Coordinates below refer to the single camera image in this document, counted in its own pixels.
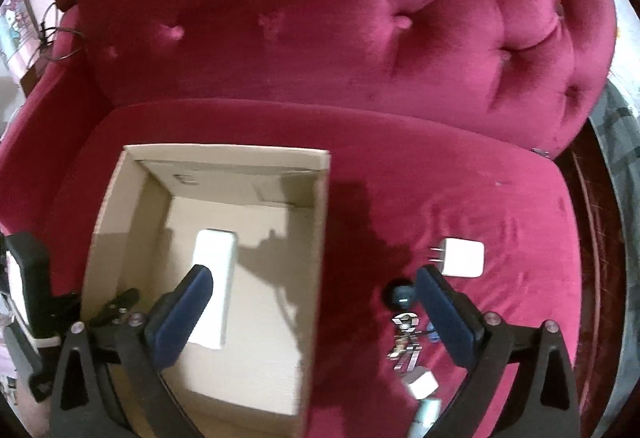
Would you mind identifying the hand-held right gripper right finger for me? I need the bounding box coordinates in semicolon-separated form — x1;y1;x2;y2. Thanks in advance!
415;265;583;438

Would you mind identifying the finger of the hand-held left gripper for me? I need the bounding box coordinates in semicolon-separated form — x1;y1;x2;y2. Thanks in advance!
87;288;141;326

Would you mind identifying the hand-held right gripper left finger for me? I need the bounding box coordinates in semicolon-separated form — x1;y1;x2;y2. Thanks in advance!
50;264;216;438

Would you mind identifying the black round gadget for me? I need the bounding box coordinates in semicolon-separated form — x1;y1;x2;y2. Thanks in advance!
382;280;418;311

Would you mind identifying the metal keychain with carabiner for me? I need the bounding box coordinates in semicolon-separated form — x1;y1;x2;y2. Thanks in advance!
387;313;421;371

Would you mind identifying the large white plug charger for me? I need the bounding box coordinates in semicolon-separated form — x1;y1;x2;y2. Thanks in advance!
427;238;486;277

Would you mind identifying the small white plug charger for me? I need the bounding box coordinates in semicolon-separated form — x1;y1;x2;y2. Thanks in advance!
406;368;440;400

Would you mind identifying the white power bank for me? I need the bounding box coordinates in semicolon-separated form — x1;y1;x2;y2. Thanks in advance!
187;229;237;350

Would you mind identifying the cardboard box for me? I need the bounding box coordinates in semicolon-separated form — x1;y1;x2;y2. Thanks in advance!
80;144;332;436

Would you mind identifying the pale blue cosmetic bottle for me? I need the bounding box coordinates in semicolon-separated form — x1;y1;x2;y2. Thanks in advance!
410;398;443;438

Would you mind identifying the grey cloth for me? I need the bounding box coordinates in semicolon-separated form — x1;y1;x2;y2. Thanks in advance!
590;82;640;269

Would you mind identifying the red tufted velvet sofa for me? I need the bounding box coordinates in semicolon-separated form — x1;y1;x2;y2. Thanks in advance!
0;0;618;438

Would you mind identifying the black cable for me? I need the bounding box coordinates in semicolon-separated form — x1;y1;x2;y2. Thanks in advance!
37;2;86;63

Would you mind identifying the cartoon wall poster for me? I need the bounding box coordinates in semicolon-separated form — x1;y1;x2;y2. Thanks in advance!
0;0;38;63

